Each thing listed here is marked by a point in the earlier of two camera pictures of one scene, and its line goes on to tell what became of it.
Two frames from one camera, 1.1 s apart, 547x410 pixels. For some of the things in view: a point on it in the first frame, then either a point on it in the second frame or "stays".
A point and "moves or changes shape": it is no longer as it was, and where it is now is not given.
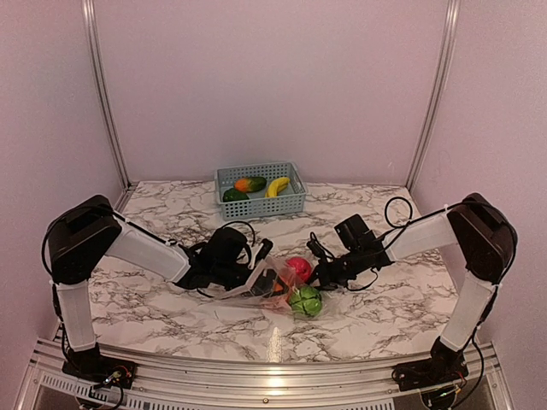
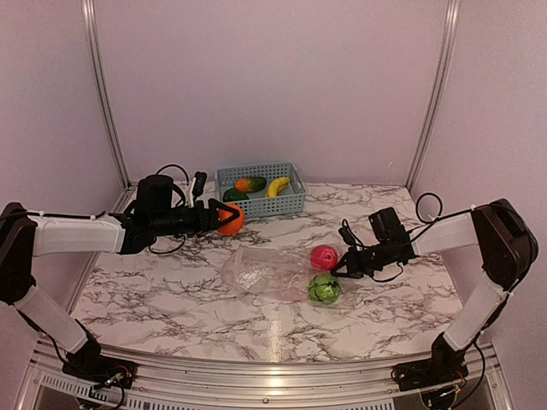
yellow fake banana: x=275 y=186 stays
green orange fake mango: x=249 y=184 stays
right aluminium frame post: x=452 y=24 stays
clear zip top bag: x=285 y=285 moves or changes shape
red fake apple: x=297 y=270 moves or changes shape
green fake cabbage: x=232 y=195 stays
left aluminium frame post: x=89 y=10 stays
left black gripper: x=266 y=284 to x=204 y=226
